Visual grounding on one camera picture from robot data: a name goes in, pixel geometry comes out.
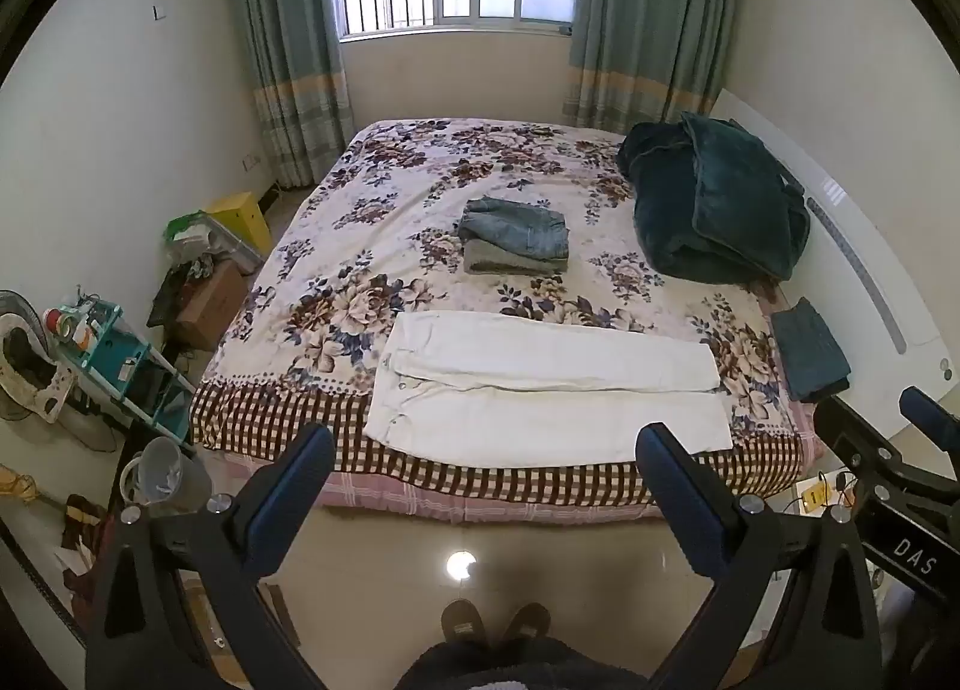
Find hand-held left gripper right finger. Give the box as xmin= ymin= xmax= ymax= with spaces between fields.
xmin=635 ymin=422 xmax=882 ymax=690

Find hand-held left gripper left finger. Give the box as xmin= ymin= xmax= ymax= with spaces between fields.
xmin=85 ymin=422 xmax=336 ymax=690

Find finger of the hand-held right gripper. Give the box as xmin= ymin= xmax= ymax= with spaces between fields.
xmin=898 ymin=386 xmax=960 ymax=445
xmin=814 ymin=396 xmax=960 ymax=503

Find white pants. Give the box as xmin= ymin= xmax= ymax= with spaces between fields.
xmin=365 ymin=311 xmax=734 ymax=470

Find folded grey-green pants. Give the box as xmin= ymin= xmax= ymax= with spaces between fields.
xmin=463 ymin=240 xmax=565 ymax=278

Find folded dark teal cloth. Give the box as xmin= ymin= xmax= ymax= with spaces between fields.
xmin=771 ymin=297 xmax=852 ymax=404

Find grey bucket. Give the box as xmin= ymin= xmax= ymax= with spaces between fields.
xmin=118 ymin=435 xmax=215 ymax=515

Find bed with pink plaid sheet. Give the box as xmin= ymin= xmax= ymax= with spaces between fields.
xmin=315 ymin=465 xmax=809 ymax=527

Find person's brown slipper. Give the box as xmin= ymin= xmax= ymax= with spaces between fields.
xmin=440 ymin=600 xmax=482 ymax=644
xmin=502 ymin=601 xmax=552 ymax=644

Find red-brown cloth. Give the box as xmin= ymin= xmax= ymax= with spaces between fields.
xmin=64 ymin=493 xmax=107 ymax=550

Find cardboard box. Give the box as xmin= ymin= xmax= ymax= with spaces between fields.
xmin=176 ymin=259 xmax=248 ymax=352

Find white headboard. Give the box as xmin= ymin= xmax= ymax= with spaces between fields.
xmin=709 ymin=88 xmax=957 ymax=440

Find person's dark clothing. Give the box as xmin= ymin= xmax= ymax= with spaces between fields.
xmin=394 ymin=634 xmax=650 ymax=690

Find teal shelf rack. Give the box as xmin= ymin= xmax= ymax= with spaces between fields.
xmin=45 ymin=298 xmax=197 ymax=445

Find floral blanket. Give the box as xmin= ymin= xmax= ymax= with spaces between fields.
xmin=189 ymin=118 xmax=815 ymax=511

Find dark green quilt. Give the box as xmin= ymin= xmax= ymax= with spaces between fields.
xmin=616 ymin=111 xmax=812 ymax=286

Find yellow box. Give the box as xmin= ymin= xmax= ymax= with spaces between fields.
xmin=204 ymin=191 xmax=272 ymax=257

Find clear container with green bag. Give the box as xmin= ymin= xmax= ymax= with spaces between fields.
xmin=163 ymin=210 xmax=263 ymax=275

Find white electric fan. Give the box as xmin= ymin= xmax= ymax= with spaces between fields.
xmin=0 ymin=289 xmax=76 ymax=425

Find folded blue jeans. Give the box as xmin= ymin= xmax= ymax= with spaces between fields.
xmin=457 ymin=197 xmax=571 ymax=261

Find green curtain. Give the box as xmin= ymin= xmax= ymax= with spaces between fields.
xmin=225 ymin=0 xmax=357 ymax=188
xmin=562 ymin=0 xmax=743 ymax=136

